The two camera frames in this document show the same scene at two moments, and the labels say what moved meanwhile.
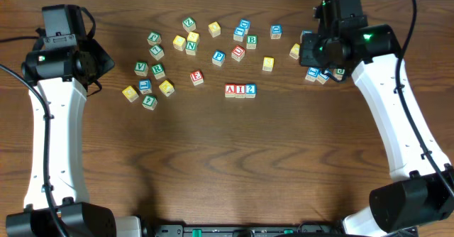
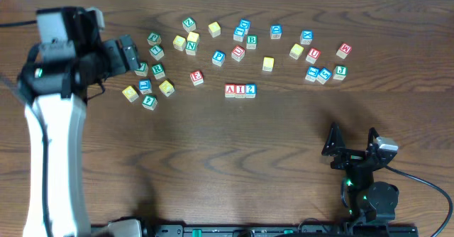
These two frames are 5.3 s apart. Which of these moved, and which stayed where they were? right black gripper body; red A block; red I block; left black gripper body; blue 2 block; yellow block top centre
Moved: right black gripper body; left black gripper body
Stayed: blue 2 block; red I block; red A block; yellow block top centre
